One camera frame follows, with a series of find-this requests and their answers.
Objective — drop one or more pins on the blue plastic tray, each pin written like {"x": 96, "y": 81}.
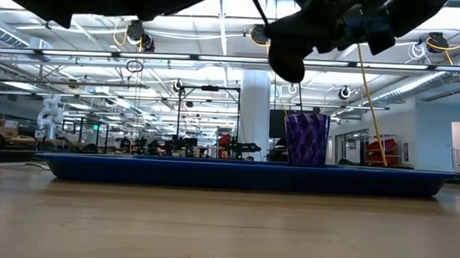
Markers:
{"x": 247, "y": 176}

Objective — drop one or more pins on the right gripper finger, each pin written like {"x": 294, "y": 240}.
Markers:
{"x": 289, "y": 57}

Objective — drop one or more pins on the black monitor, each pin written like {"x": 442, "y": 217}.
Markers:
{"x": 277, "y": 123}

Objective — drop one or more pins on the white building column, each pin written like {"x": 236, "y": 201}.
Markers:
{"x": 254, "y": 114}

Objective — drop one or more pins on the black aluminium table frame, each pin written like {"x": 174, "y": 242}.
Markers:
{"x": 11, "y": 157}

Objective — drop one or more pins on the red storage bins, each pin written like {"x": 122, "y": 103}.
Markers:
{"x": 380, "y": 151}

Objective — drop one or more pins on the black frame rig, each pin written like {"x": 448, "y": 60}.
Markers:
{"x": 209, "y": 88}

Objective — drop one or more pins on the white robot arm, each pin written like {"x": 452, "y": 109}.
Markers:
{"x": 49, "y": 113}

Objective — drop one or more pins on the purple faceted plastic cup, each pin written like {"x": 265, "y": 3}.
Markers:
{"x": 307, "y": 140}

